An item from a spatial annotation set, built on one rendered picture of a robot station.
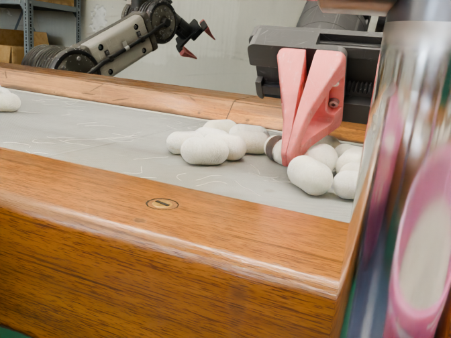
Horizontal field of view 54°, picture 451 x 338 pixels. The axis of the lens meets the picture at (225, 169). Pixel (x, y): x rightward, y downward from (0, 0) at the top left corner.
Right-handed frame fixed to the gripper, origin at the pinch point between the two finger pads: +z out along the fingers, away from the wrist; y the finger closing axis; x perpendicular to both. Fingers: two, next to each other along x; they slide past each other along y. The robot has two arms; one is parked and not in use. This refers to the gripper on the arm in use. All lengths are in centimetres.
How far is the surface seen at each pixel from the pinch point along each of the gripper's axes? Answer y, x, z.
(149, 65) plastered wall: -144, 146, -169
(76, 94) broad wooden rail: -33.0, 12.5, -14.0
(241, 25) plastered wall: -82, 121, -181
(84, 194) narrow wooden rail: -4.1, -10.4, 11.9
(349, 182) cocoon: 4.3, -1.0, 2.4
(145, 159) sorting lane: -10.0, 0.3, 2.5
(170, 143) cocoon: -9.1, 0.8, 0.3
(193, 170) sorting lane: -6.0, 0.2, 2.8
